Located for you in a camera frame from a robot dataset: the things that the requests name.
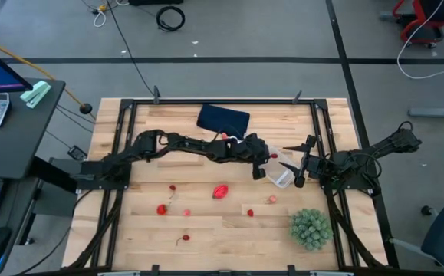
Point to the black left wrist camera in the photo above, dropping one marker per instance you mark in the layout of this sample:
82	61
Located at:
258	173

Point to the clear plastic tupperware container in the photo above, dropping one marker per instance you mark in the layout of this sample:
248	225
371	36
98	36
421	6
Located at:
283	177

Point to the pink toy produce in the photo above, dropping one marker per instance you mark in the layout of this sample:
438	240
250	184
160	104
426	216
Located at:
224	135

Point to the pink toy dragon fruit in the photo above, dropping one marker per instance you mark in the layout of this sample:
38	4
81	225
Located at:
220	191

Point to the black aluminium table frame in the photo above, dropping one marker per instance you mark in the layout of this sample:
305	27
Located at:
221	102

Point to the grey desk foot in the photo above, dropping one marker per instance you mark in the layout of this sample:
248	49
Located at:
436	112

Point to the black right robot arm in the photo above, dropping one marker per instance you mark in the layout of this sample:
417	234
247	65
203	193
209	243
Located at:
390	143

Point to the pink textured toy fruit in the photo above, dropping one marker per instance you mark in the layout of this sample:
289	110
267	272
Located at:
186	212

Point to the green artificial potted plant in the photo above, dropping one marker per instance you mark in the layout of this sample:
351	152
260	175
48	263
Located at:
311	229

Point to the yellow pole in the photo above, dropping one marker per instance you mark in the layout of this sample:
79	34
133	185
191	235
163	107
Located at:
33	66

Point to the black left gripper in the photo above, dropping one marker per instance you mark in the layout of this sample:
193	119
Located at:
255	147

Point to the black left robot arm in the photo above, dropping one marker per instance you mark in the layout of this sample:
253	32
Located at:
191	143

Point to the red toy cherry with stem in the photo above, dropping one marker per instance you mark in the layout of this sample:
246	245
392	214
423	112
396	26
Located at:
185	237
172	187

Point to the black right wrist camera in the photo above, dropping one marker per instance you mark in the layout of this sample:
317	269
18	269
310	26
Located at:
314	164

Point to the black computer desk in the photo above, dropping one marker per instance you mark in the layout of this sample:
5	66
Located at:
26	138

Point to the mint green stapler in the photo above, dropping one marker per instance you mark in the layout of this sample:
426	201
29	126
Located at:
35	94

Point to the yellow plug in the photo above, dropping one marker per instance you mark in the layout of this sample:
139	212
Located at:
102	7

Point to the navy blue folded cloth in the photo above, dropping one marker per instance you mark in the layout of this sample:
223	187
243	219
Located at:
223	119

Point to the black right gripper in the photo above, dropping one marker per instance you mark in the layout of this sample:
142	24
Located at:
310	142

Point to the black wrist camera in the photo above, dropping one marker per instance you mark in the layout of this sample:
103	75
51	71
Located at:
314	164
258	173

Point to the red and black stool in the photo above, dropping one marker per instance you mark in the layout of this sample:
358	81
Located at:
432	11

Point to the red toy strawberry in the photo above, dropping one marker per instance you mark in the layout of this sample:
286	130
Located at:
162	209

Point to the black chair caster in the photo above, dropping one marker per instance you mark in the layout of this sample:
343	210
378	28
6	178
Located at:
426	210

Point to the small black power box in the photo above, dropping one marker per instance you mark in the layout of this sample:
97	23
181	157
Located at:
76	152

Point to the small pink toy fruit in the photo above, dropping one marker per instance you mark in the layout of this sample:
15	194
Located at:
272	199

